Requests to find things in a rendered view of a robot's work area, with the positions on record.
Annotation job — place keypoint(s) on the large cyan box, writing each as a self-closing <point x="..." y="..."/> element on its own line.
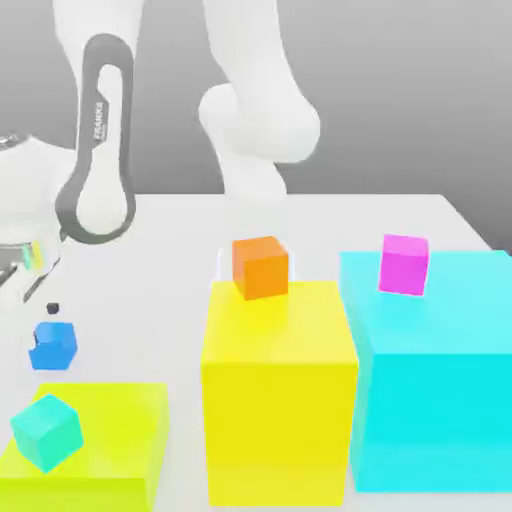
<point x="436" y="416"/>

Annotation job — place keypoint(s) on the small orange cube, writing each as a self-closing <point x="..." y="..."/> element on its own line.
<point x="262" y="276"/>

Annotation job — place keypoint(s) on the small blue cube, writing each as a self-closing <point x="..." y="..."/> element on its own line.
<point x="54" y="352"/>

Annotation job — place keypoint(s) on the small magenta cube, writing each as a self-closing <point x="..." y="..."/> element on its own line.
<point x="402" y="272"/>

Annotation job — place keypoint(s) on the large yellow box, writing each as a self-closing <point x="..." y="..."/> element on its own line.
<point x="276" y="420"/>

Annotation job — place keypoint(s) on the large lime box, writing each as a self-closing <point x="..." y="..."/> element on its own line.
<point x="116" y="436"/>

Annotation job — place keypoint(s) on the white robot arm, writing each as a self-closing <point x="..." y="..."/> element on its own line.
<point x="256" y="80"/>

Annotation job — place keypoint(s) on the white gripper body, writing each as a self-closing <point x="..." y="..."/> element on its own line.
<point x="32" y="290"/>

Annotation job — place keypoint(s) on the small teal cube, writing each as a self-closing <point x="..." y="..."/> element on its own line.
<point x="44" y="436"/>

